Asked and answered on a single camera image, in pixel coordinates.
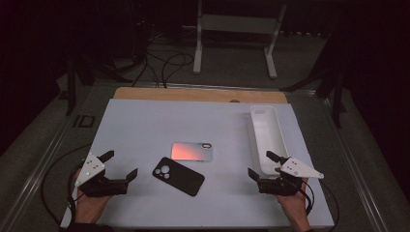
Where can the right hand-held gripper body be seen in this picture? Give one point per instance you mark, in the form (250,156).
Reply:
(298,170)

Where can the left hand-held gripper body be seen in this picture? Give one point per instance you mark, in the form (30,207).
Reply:
(92,170)

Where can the white rectangular tray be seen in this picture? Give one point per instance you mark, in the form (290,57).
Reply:
(267,138)

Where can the black phone case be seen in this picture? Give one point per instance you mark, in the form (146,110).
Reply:
(180,177)

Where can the person's left hand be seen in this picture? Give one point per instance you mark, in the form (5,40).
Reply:
(93,208)

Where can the person's right hand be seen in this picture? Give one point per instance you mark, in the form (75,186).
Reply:
(295,208)

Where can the black stand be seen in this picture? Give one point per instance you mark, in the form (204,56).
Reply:
(71,93)
(336,103)

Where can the white table mat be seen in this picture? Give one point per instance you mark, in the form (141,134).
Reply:
(193,122)

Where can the white metal stand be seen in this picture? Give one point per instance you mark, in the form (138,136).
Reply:
(238,24)

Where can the metal floor rail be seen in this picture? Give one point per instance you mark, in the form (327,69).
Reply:
(193,85)
(32,187)
(361,187)

